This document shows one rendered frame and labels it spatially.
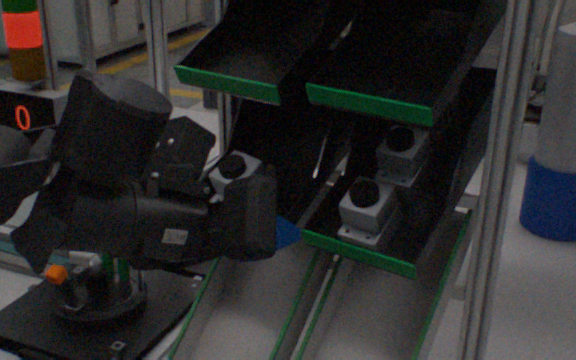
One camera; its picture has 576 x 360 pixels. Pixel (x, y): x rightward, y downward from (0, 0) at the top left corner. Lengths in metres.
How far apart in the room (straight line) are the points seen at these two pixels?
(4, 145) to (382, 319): 0.49
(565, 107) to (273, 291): 0.81
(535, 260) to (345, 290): 0.68
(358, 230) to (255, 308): 0.22
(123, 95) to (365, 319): 0.47
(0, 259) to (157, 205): 0.82
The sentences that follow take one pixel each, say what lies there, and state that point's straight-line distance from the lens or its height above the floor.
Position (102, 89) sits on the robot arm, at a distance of 0.47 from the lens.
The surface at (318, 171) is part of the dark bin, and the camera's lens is 0.77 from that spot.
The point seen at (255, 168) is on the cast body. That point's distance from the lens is 0.74.
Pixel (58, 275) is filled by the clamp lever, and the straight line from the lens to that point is 0.96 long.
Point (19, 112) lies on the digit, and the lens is 1.15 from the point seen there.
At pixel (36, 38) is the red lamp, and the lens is 1.12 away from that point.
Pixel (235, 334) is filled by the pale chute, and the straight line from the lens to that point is 0.88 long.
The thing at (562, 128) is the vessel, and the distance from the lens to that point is 1.48.
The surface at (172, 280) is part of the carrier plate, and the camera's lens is 1.11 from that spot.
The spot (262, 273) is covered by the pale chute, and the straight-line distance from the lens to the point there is 0.88.
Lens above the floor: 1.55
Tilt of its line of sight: 24 degrees down
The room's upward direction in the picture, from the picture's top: 2 degrees clockwise
